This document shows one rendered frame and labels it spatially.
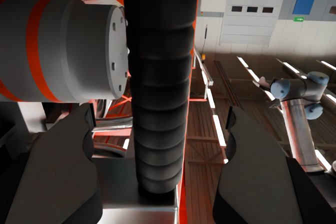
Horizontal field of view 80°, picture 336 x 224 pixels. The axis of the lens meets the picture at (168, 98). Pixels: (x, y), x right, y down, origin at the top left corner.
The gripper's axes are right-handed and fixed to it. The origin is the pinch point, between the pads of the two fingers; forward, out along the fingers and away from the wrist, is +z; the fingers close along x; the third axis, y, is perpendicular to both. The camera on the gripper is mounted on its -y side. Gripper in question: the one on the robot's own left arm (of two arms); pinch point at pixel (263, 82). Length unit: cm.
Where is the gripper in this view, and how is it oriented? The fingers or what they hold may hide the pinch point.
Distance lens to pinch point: 128.3
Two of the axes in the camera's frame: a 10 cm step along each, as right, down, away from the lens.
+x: -9.7, -0.5, -2.5
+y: 1.6, -8.7, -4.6
